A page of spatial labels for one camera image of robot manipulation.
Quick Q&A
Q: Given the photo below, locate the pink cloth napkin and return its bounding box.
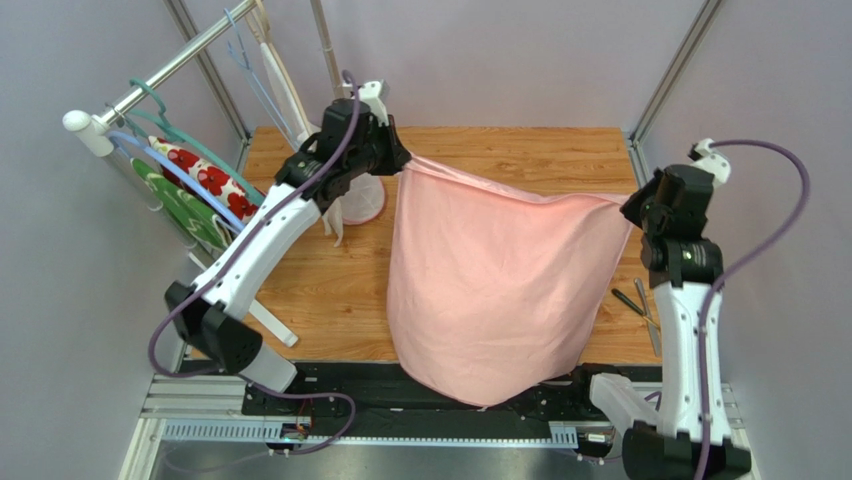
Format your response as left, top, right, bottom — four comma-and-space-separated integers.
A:
386, 157, 631, 407

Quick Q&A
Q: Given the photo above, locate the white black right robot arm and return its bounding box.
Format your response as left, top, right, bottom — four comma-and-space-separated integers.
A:
589, 162, 752, 479

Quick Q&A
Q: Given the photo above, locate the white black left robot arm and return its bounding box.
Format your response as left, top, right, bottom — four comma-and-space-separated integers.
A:
165, 95, 411, 393

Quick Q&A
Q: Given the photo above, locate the red floral white cloth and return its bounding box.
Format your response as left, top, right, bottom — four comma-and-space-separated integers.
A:
148, 136, 259, 225

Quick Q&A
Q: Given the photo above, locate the beige hanger with white cloth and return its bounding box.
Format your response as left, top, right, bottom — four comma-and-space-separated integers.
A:
244, 0, 347, 249

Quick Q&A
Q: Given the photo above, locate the light blue thin hanger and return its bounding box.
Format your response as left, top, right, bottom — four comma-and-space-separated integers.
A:
223, 8, 296, 147

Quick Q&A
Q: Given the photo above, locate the green patterned cloth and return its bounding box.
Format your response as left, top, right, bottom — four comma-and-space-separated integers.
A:
130, 158, 231, 251

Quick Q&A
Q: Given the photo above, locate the teal plastic hanger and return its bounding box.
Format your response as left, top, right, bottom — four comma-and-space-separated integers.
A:
129, 78, 265, 206

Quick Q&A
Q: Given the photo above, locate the blue plastic hanger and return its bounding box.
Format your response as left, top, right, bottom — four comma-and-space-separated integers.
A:
106, 129, 248, 234

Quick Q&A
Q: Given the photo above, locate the metal clothes rack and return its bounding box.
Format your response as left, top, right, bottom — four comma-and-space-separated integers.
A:
61, 0, 361, 349

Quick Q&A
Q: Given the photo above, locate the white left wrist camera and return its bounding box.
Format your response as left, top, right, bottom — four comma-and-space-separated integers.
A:
342, 79, 390, 127

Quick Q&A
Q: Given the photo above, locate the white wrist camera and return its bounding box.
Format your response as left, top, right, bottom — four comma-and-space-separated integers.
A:
688, 138, 731, 188
342, 79, 390, 127

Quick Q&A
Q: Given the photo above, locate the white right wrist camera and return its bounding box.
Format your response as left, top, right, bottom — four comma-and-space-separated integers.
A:
688, 138, 731, 188

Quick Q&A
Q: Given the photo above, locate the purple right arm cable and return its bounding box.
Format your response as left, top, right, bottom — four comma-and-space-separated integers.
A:
576, 138, 812, 480

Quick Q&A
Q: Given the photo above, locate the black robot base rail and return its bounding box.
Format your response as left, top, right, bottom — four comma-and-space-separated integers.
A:
240, 359, 667, 442

